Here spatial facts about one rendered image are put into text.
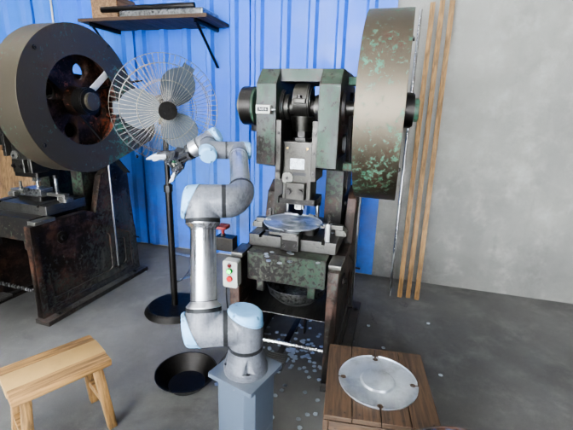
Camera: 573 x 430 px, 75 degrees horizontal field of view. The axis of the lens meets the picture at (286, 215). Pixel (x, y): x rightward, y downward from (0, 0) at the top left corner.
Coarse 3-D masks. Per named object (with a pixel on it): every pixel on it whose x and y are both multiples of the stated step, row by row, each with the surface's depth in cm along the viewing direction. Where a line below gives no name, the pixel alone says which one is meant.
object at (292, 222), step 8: (272, 216) 195; (280, 216) 196; (288, 216) 196; (296, 216) 197; (304, 216) 197; (312, 216) 195; (272, 224) 181; (280, 224) 181; (288, 224) 180; (296, 224) 180; (304, 224) 182; (312, 224) 183
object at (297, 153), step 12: (288, 144) 181; (300, 144) 179; (288, 156) 182; (300, 156) 181; (288, 168) 184; (300, 168) 182; (288, 180) 184; (300, 180) 184; (288, 192) 182; (300, 192) 181; (312, 192) 187
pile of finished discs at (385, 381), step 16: (352, 368) 147; (368, 368) 147; (384, 368) 148; (400, 368) 148; (352, 384) 138; (368, 384) 138; (384, 384) 138; (400, 384) 139; (416, 384) 139; (368, 400) 131; (384, 400) 131; (400, 400) 131
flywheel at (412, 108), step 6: (408, 96) 164; (414, 96) 164; (408, 102) 163; (414, 102) 163; (408, 108) 163; (414, 108) 165; (408, 114) 163; (414, 114) 165; (408, 120) 165; (414, 120) 168; (408, 126) 169
